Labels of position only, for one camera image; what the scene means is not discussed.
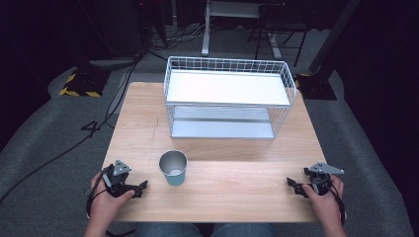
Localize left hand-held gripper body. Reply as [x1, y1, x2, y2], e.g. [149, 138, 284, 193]
[101, 159, 136, 198]

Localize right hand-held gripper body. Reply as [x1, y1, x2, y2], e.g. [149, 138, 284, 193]
[302, 161, 346, 198]

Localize person's left hand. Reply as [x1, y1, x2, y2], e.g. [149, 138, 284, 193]
[88, 172, 136, 228]

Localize person's right hand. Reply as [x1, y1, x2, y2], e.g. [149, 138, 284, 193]
[301, 174, 346, 229]

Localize grey metal cup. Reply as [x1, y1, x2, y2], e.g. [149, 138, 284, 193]
[158, 149, 189, 188]

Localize black yellow striped stand base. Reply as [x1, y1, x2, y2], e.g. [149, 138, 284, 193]
[293, 72, 338, 101]
[58, 67, 112, 99]

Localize black slanted pole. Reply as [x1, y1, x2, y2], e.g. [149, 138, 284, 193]
[307, 0, 361, 76]

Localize black metal chair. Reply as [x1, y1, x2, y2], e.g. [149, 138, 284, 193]
[246, 2, 313, 68]

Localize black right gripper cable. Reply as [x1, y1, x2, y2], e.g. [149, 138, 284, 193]
[325, 179, 348, 226]

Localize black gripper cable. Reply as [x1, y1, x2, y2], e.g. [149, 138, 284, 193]
[325, 179, 348, 226]
[85, 167, 136, 237]

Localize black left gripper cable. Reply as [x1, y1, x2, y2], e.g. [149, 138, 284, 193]
[85, 167, 136, 237]

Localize black floor cable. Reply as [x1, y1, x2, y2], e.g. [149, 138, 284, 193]
[0, 48, 146, 205]

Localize white wire shelf rack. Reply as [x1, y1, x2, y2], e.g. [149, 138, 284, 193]
[163, 55, 297, 141]

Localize white desk frame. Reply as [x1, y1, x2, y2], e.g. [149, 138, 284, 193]
[201, 0, 285, 61]

